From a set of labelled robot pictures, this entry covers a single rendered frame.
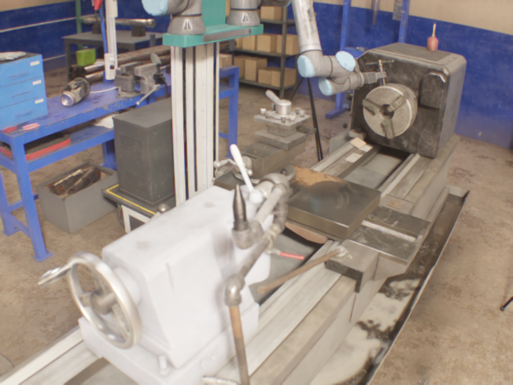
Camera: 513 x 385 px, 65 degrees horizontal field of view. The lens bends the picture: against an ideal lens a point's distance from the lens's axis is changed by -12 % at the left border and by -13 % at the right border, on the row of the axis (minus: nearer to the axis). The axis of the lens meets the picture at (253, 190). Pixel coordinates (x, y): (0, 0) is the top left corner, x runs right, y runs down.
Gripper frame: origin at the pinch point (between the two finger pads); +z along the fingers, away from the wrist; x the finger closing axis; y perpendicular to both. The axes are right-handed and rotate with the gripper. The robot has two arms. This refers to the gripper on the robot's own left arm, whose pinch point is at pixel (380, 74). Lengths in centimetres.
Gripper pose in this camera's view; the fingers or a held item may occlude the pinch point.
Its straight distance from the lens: 219.2
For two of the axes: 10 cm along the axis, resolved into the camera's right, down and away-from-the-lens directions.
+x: 4.1, 1.6, -9.0
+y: 2.0, 9.5, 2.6
